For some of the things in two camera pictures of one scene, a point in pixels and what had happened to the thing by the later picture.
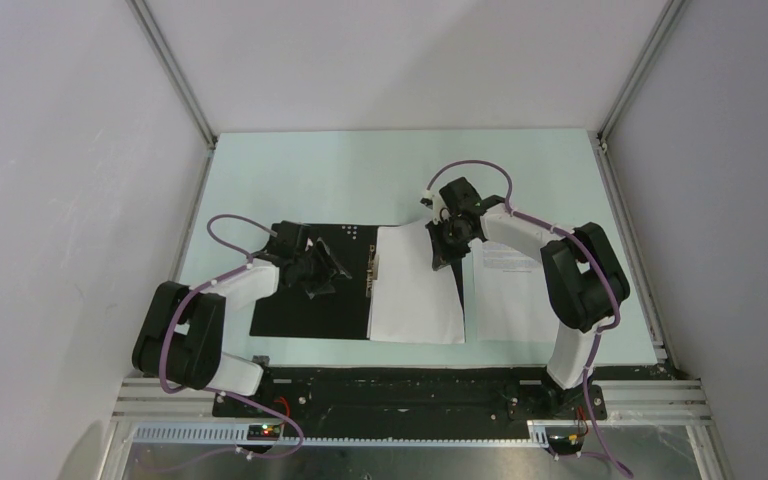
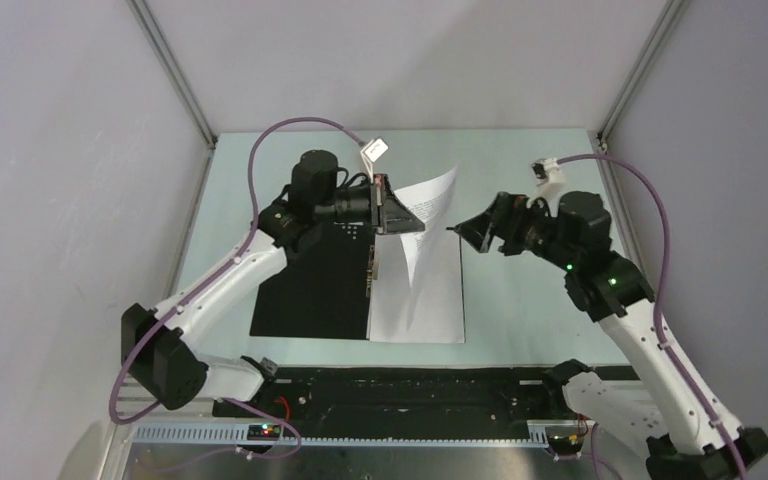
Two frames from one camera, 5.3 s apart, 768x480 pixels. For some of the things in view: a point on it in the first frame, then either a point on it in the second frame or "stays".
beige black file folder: x=343 y=310 stays
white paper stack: x=410 y=301 stays
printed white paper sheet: x=513 y=300 -> x=426 y=200
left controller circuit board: x=264 y=432 stays
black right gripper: x=442 y=256 -> x=502 y=220
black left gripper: x=324 y=287 -> x=393 y=217
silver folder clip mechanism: x=372 y=270 stays
